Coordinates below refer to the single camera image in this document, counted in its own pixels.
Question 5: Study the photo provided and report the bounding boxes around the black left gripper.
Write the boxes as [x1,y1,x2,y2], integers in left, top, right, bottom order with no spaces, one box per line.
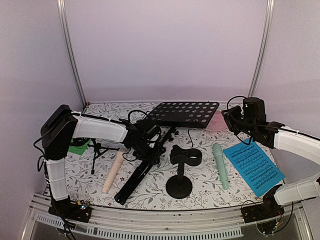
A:
[130,139,161,165]

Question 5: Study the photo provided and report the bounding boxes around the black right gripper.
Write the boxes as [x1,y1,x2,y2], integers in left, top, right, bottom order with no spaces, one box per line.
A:
[221,105,256,138]

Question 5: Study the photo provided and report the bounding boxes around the beige toy microphone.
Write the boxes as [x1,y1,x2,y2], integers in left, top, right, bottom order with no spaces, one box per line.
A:
[101,148,125,194]

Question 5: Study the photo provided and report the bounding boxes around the mint green toy microphone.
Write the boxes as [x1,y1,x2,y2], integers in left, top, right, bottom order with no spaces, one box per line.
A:
[212,143,229,190]

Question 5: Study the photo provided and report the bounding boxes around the black tripod microphone stand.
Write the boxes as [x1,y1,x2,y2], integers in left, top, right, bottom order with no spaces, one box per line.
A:
[72,137,121,175]

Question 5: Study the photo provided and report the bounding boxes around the black music stand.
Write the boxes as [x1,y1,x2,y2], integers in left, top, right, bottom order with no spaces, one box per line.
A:
[114,101,220,205]

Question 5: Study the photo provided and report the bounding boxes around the black round-base microphone stand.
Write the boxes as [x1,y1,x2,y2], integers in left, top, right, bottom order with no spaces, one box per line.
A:
[165,144,203,200]

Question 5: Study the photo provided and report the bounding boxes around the blue sheet music page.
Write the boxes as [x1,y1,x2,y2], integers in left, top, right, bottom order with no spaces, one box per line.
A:
[223,139,285,198]

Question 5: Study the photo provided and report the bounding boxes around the green sheet music page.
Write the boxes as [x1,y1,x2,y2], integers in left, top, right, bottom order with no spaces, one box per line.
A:
[68,138,91,156]

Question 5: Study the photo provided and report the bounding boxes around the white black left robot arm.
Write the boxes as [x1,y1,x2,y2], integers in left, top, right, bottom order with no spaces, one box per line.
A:
[39,104,165,217]

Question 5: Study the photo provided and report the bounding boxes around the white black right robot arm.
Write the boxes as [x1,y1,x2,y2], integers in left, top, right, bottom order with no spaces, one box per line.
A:
[221,96,320,218]

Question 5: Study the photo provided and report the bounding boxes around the pink plastic plate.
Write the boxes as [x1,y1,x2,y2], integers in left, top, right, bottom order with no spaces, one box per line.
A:
[206,110,227,132]

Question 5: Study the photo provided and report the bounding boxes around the aluminium front rail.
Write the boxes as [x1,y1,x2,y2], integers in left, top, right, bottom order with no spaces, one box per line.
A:
[22,193,318,240]

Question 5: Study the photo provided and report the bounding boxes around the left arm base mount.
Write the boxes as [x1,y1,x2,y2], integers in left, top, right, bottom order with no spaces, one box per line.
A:
[48,197,92,223]

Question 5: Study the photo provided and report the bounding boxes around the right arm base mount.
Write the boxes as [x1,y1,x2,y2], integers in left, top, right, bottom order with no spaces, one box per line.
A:
[240,184,285,235]

